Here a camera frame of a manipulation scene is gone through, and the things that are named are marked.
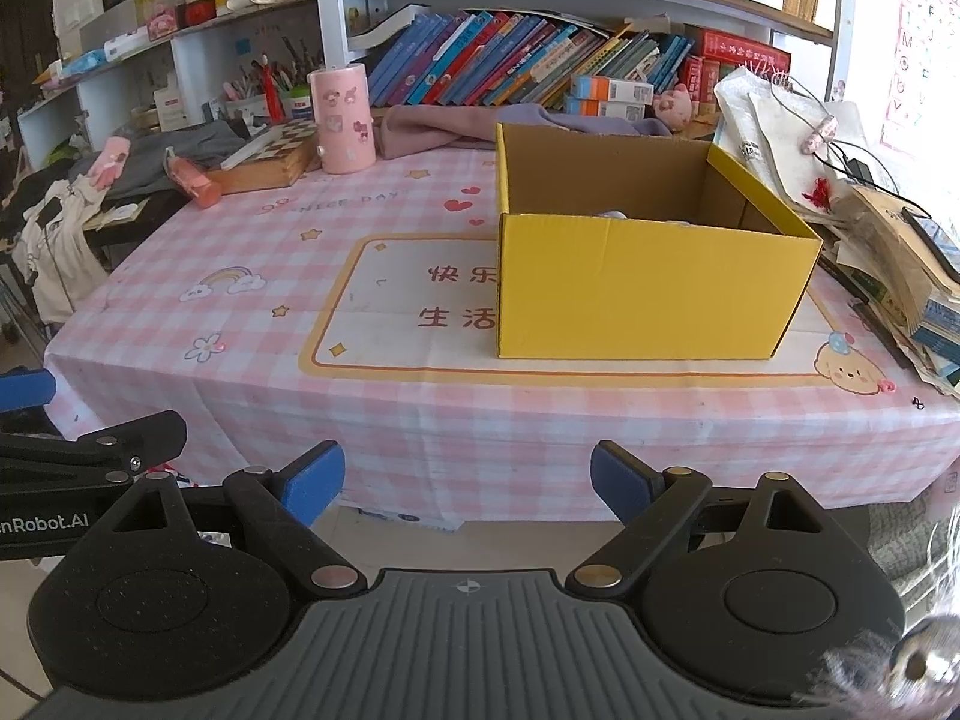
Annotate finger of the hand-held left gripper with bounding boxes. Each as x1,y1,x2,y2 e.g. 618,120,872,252
0,366,58,436
0,411,188,485

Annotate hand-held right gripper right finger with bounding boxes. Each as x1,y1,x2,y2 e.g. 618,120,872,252
564,439,871,592

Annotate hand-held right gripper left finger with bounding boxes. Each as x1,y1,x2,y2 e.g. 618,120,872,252
90,441,368,592

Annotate yellow cardboard box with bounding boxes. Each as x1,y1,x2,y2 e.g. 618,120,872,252
495,122,824,359

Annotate white printed cloth bag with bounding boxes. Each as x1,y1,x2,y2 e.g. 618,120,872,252
11,180,110,323

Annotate pink pouch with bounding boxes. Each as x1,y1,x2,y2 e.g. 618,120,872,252
88,136,132,187

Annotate orange pump bottle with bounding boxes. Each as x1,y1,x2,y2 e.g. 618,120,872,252
163,150,224,209

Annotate grey cloth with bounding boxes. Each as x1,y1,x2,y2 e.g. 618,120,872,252
71,120,248,203

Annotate black pen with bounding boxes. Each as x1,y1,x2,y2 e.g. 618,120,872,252
817,253,875,308

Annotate grey patterned bedsheet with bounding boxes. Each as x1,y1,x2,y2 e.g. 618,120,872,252
870,495,960,601

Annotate wooden chess board box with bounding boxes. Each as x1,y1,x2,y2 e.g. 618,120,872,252
206,118,320,194

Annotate white flat ruler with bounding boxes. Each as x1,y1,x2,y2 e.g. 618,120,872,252
220,124,286,170

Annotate stack of books and papers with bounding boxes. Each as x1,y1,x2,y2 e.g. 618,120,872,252
817,184,960,398

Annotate fuzzy cloth with metal eyelet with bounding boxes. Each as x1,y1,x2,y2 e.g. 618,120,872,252
817,607,960,720

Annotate pink sticker-covered cylinder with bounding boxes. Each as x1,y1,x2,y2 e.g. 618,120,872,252
310,62,377,175

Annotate purple cloth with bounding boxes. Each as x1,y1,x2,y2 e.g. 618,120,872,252
375,103,676,160

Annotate orange white small carton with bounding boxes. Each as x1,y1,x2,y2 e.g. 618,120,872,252
571,75,655,104
564,96,646,121

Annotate white paper bags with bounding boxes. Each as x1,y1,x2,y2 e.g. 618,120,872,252
712,66,871,222

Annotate pink pig plush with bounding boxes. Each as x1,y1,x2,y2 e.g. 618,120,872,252
651,85,695,134

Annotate bunch of pens in holders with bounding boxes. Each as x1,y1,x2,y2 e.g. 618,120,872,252
225,52,312,125

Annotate black smartphone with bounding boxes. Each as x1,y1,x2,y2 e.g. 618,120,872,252
900,206,960,282

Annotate red hardcover book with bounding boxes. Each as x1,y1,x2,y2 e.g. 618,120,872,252
679,56,706,113

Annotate row of colourful books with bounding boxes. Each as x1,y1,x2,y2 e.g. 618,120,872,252
366,10,695,110

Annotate red thick dictionary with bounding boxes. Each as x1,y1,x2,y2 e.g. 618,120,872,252
686,26,793,76

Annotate white leaning book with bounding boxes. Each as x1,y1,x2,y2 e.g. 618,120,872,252
352,4,432,50

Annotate white shelf unit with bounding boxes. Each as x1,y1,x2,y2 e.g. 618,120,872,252
15,0,837,173

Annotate small pink corded device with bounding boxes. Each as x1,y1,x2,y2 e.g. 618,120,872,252
799,116,839,153

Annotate black cable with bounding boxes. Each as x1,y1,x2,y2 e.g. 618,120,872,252
750,64,912,200

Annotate alphabet wall poster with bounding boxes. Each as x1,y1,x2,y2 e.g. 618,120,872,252
879,0,960,158

